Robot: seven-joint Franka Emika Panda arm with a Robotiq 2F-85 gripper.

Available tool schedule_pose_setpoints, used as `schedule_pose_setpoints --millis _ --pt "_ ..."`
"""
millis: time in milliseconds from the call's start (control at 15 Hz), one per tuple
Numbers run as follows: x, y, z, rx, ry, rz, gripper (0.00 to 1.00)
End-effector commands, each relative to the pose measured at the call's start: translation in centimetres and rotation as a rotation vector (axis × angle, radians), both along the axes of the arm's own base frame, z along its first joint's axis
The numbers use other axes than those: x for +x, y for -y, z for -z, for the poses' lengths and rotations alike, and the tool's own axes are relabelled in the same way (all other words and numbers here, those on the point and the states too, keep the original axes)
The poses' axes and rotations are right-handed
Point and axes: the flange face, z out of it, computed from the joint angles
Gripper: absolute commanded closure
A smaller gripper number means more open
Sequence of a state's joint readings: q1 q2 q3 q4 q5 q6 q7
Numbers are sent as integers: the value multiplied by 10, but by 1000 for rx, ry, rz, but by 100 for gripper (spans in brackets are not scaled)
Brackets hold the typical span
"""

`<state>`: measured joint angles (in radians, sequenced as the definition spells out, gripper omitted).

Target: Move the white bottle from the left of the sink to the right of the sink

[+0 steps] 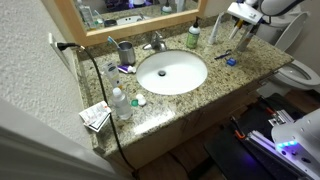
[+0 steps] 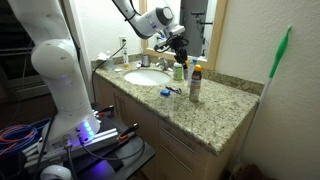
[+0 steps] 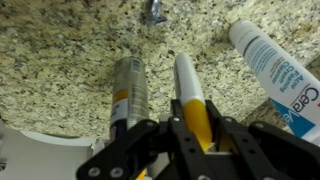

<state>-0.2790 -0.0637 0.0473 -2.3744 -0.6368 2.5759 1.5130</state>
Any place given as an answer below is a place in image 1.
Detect stainless steel cup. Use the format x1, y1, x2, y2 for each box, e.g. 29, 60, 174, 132
117, 40, 137, 67

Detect white toilet bowl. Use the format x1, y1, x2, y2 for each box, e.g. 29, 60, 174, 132
255, 59, 320, 100

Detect clear plastic bottle white cap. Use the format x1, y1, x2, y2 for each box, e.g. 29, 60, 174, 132
111, 86, 134, 121

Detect blue white toothbrush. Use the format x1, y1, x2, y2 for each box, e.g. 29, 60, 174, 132
106, 35, 122, 50

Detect dark blue razor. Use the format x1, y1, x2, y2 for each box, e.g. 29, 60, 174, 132
213, 49, 233, 61

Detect white toilet lid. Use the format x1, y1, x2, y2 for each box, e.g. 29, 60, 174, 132
273, 11, 310, 53

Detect wooden vanity cabinet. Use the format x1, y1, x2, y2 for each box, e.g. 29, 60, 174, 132
99, 74, 294, 174

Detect black power cable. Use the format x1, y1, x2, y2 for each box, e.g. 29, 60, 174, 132
54, 41, 138, 176

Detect chrome faucet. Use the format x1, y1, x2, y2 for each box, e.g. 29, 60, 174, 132
142, 30, 168, 53

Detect wooden framed mirror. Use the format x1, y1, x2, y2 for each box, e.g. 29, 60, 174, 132
53, 0, 208, 47

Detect purple toothpaste tube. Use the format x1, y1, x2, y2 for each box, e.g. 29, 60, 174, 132
116, 64, 137, 75

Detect green soap pump bottle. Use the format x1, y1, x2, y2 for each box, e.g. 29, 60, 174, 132
185, 16, 202, 50

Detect white lotion tube blue print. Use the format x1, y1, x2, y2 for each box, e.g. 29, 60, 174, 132
102, 61, 123, 90

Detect tall white tube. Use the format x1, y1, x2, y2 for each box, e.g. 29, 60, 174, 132
207, 12, 226, 46

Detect white wrist mount box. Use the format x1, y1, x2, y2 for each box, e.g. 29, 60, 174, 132
226, 1, 265, 26

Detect black clamp orange tips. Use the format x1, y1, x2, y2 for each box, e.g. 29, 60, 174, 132
264, 106, 282, 118
229, 115, 248, 142

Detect white toilet tank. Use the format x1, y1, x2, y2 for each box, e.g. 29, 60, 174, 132
255, 13, 301, 47

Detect black robot platform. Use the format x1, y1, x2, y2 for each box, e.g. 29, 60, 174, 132
203, 92, 320, 180

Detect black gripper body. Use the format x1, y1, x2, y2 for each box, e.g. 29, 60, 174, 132
253, 14, 270, 28

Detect spray can with yellow cap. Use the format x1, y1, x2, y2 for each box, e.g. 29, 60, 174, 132
235, 24, 256, 53

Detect white green contact lens case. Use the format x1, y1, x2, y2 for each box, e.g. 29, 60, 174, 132
130, 93, 148, 108

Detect small blue box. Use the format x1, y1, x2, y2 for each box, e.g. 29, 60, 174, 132
226, 57, 238, 68

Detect white wall outlet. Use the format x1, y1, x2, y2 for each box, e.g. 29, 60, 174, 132
48, 31, 73, 73

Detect white paper packet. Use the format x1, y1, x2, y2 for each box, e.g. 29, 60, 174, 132
78, 100, 113, 133

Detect white oval sink basin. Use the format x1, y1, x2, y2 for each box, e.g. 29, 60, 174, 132
135, 49, 209, 97

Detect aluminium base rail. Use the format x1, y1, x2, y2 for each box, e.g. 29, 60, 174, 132
245, 109, 320, 180

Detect white door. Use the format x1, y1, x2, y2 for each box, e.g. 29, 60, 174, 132
0, 95, 129, 180

